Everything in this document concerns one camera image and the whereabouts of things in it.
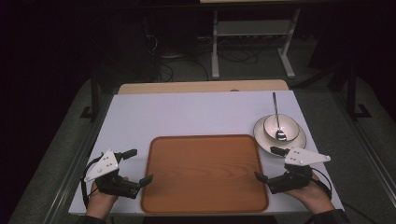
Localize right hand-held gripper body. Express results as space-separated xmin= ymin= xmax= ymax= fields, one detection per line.
xmin=266 ymin=147 xmax=332 ymax=196

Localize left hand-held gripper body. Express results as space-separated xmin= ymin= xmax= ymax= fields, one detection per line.
xmin=83 ymin=148 xmax=141 ymax=200

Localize metal spoon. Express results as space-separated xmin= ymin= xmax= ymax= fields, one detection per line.
xmin=272 ymin=91 xmax=288 ymax=142

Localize white plate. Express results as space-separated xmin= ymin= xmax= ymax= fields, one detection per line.
xmin=252 ymin=114 xmax=307 ymax=157

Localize white bowl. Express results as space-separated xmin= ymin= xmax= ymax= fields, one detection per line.
xmin=262 ymin=113 xmax=301 ymax=143

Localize orange wooden tray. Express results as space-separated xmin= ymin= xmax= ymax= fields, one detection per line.
xmin=140 ymin=133 xmax=270 ymax=215

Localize person's right hand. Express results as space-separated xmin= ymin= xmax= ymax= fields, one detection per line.
xmin=283 ymin=173 xmax=336 ymax=216

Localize person's left hand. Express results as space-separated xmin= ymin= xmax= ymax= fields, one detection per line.
xmin=85 ymin=176 xmax=130 ymax=220

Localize white board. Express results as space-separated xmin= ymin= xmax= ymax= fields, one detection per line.
xmin=67 ymin=90 xmax=345 ymax=217

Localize black metal stand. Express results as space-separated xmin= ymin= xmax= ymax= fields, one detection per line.
xmin=79 ymin=73 xmax=103 ymax=121
xmin=345 ymin=63 xmax=374 ymax=121

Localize light wooden table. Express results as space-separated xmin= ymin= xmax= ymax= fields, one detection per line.
xmin=118 ymin=78 xmax=290 ymax=95

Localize white metal stand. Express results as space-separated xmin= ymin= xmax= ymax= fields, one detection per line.
xmin=210 ymin=7 xmax=303 ymax=80

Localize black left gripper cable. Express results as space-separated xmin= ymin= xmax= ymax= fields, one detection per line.
xmin=80 ymin=152 xmax=105 ymax=209

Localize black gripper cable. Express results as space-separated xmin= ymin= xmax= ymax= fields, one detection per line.
xmin=310 ymin=167 xmax=333 ymax=201
xmin=80 ymin=152 xmax=105 ymax=209

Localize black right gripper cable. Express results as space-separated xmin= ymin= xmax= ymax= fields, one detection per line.
xmin=310 ymin=167 xmax=333 ymax=201

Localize black floor cables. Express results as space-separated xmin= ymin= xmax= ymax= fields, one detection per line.
xmin=157 ymin=46 xmax=260 ymax=82

